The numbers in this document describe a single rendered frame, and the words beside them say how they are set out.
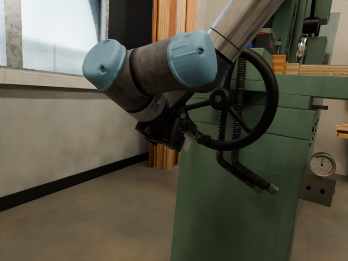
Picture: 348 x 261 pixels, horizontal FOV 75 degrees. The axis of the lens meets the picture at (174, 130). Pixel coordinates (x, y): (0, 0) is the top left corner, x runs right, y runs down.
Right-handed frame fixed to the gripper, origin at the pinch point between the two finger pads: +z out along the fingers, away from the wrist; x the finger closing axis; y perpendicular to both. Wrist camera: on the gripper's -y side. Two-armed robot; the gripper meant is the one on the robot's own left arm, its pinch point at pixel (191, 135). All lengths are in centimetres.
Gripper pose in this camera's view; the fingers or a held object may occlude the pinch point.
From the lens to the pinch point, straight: 62.6
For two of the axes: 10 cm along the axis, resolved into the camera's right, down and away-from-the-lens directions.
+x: 8.3, 1.7, -5.3
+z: 4.3, 4.1, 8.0
